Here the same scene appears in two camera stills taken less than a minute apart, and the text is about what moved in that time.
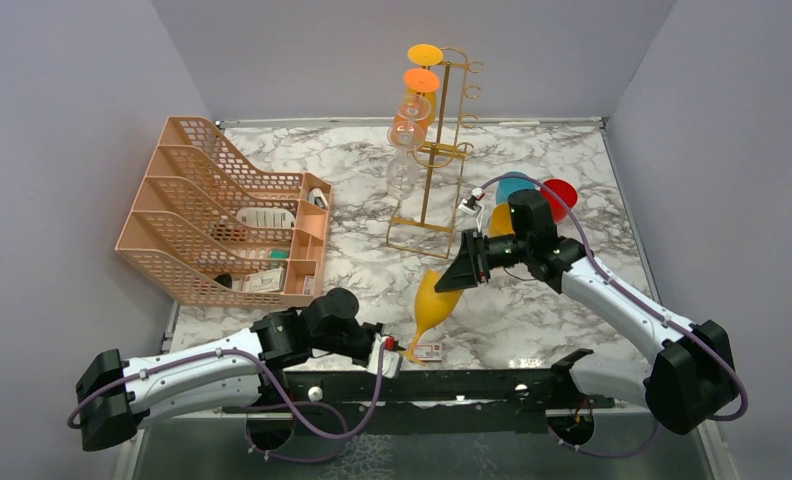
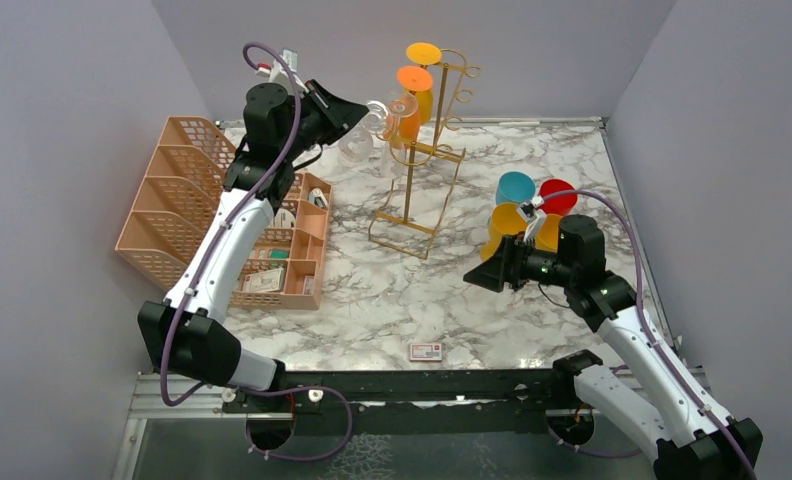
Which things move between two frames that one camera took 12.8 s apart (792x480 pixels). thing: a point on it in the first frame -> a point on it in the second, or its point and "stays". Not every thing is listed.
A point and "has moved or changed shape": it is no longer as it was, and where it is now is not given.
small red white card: (429, 352) stays
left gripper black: (372, 331) -> (338, 114)
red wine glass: (569, 195) stays
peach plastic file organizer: (213, 232) stays
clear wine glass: (405, 137) -> (358, 148)
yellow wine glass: (431, 308) has moved or changed shape
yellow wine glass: (425, 55) stays
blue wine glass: (507, 186) stays
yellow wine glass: (501, 221) stays
